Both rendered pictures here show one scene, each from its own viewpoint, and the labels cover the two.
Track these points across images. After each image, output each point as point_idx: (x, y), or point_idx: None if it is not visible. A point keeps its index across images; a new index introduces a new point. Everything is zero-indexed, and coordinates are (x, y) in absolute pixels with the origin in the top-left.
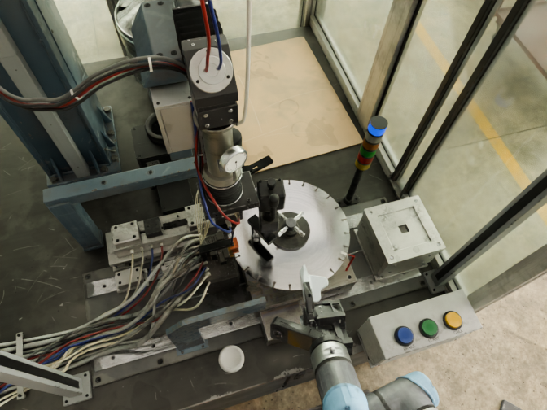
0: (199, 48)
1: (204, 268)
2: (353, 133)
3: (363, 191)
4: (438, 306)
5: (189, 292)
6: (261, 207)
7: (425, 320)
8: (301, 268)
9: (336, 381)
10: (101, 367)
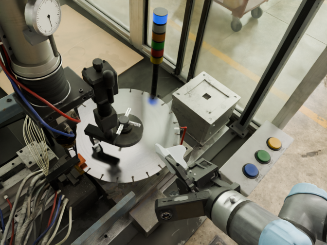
0: None
1: (60, 196)
2: (134, 54)
3: (160, 89)
4: (259, 138)
5: (53, 226)
6: (96, 96)
7: (258, 152)
8: (155, 147)
9: (260, 225)
10: None
